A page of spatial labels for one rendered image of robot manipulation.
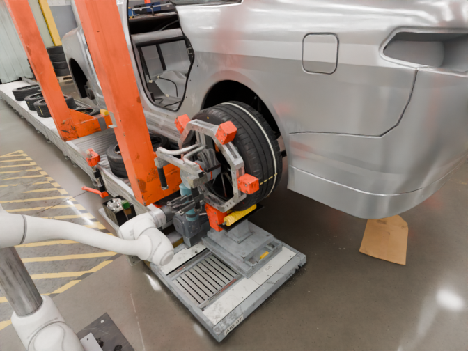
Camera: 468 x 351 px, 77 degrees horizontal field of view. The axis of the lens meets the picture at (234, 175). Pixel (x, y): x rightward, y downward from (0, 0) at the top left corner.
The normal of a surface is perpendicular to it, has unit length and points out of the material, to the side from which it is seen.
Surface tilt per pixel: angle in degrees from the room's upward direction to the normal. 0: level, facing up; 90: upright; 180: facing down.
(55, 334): 7
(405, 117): 90
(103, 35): 90
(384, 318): 0
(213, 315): 0
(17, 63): 90
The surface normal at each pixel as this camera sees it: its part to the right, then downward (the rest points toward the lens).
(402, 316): -0.09, -0.87
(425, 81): -0.17, 0.51
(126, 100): 0.67, 0.31
